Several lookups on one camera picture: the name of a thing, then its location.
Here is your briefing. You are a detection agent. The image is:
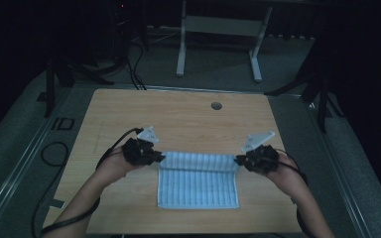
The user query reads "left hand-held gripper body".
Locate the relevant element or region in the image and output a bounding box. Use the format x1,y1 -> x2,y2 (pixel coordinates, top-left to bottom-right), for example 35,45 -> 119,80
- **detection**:
121,125 -> 162,167

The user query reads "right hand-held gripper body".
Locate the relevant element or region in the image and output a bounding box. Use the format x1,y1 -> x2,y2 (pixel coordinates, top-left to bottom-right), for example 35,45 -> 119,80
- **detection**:
240,130 -> 281,176

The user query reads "blue striped towel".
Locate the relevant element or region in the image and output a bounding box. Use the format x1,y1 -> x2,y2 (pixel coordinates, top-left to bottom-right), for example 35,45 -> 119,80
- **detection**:
156,151 -> 241,210

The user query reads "person's left hand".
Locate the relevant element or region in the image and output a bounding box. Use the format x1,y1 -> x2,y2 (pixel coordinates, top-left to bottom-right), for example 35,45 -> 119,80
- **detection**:
99,146 -> 140,182

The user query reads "person's right hand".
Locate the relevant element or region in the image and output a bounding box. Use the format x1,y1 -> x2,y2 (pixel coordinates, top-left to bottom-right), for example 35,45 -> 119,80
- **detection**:
265,153 -> 305,196

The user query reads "black metal stand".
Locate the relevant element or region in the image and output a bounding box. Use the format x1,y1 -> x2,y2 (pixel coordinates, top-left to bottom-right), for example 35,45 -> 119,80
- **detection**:
44,49 -> 128,119
263,43 -> 345,134

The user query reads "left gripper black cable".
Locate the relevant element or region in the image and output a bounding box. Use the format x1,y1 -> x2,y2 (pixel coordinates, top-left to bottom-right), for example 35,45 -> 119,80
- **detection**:
39,127 -> 145,237

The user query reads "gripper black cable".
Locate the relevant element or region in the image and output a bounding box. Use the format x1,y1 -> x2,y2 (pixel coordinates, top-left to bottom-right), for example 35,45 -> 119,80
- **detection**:
39,127 -> 145,237
275,148 -> 311,238

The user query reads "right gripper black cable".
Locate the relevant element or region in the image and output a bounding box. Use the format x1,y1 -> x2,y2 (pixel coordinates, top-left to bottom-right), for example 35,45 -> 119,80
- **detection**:
275,148 -> 311,238

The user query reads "metal floor rail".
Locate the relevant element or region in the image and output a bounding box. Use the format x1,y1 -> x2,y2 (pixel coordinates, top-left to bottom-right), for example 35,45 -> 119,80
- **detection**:
0,86 -> 92,234
112,83 -> 303,99
299,95 -> 375,238

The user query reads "black cables bundle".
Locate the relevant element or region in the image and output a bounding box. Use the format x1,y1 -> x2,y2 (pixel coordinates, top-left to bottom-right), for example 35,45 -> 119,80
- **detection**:
124,41 -> 148,91

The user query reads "black looped cable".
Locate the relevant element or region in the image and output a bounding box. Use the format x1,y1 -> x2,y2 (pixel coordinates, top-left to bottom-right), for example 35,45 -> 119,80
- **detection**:
30,141 -> 70,238

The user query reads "white desk frame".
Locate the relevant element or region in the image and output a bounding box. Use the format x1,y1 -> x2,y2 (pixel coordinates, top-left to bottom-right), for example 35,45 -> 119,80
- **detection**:
176,0 -> 274,83

